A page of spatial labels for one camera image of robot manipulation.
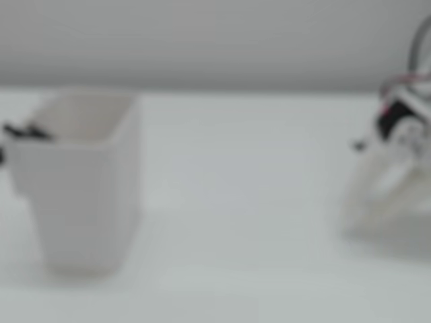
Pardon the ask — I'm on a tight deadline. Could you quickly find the red white black servo wire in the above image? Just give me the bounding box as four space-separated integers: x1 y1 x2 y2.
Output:
379 71 431 102

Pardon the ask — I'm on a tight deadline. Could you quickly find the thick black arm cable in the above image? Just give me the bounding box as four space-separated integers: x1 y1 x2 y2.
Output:
406 15 431 77

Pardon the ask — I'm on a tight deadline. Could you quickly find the white plastic pen holder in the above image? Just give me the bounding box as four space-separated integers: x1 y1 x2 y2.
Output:
7 87 143 277

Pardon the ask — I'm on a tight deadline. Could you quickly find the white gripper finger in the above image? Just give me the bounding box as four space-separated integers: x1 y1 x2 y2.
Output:
352 164 431 237
345 121 422 223

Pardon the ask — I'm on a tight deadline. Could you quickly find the black clear retractable pen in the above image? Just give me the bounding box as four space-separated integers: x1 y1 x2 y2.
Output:
2 122 54 141

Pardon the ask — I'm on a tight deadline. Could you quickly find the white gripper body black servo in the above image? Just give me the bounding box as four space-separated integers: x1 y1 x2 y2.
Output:
372 87 431 169

